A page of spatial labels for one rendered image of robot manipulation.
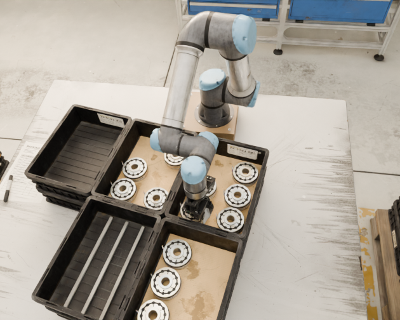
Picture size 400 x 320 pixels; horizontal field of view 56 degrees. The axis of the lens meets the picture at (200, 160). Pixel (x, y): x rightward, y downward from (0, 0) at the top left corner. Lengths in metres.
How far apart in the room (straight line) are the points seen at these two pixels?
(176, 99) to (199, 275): 0.61
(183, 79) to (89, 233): 0.69
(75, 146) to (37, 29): 2.47
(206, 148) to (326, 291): 0.72
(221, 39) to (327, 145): 0.85
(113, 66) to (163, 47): 0.47
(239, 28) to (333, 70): 2.15
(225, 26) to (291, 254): 0.89
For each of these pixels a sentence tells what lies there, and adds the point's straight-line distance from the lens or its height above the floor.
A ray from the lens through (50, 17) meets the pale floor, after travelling 4.20.
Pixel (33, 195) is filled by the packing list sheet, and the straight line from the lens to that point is 1.84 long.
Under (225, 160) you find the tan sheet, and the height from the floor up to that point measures 0.83.
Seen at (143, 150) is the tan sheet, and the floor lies 0.83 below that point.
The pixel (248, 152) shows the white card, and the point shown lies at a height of 0.90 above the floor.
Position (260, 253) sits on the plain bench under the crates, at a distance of 1.54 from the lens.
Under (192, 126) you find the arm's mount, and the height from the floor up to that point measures 0.80.
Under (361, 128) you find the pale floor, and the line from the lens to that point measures 2.94.
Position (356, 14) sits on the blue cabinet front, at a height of 0.39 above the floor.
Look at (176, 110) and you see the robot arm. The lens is 1.23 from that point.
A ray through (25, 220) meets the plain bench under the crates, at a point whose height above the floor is 0.70.
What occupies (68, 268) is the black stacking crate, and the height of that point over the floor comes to 0.83.
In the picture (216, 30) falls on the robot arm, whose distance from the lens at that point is 1.24.
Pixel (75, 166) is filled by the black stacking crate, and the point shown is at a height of 0.83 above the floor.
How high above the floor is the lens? 2.13
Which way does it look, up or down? 55 degrees down
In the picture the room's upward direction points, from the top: 5 degrees counter-clockwise
